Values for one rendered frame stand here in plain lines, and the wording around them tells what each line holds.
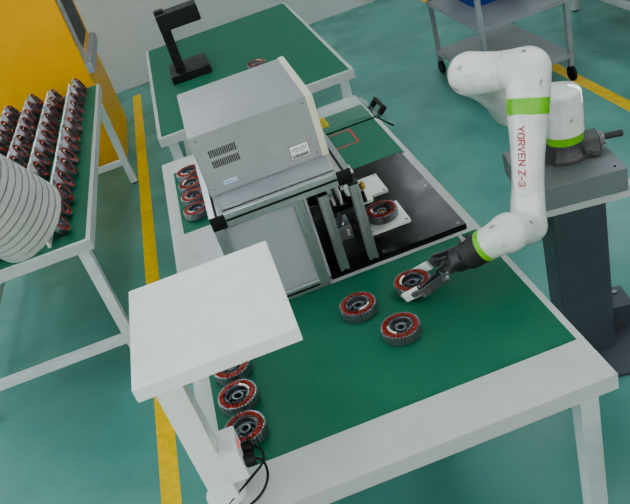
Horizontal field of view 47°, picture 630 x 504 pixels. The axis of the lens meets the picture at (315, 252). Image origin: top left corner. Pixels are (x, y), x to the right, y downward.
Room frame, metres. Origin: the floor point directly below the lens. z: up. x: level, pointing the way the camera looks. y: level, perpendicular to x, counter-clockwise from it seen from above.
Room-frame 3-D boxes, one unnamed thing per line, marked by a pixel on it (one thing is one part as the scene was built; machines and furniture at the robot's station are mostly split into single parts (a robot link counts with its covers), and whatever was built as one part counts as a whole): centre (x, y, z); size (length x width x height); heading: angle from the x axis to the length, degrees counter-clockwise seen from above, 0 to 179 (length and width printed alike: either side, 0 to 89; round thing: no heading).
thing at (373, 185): (2.39, -0.25, 0.78); 0.15 x 0.15 x 0.01; 4
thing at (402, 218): (2.15, -0.26, 0.78); 0.15 x 0.15 x 0.01; 4
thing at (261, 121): (2.26, 0.07, 1.22); 0.44 x 0.39 x 0.20; 4
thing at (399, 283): (1.75, -0.25, 0.77); 0.11 x 0.11 x 0.04
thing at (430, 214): (2.27, -0.24, 0.76); 0.64 x 0.47 x 0.02; 4
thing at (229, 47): (4.62, 0.10, 0.37); 1.85 x 1.10 x 0.75; 4
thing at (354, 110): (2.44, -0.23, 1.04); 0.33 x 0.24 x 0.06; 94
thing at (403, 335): (1.57, -0.16, 0.77); 0.11 x 0.11 x 0.04
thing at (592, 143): (2.06, -0.95, 0.86); 0.26 x 0.15 x 0.06; 78
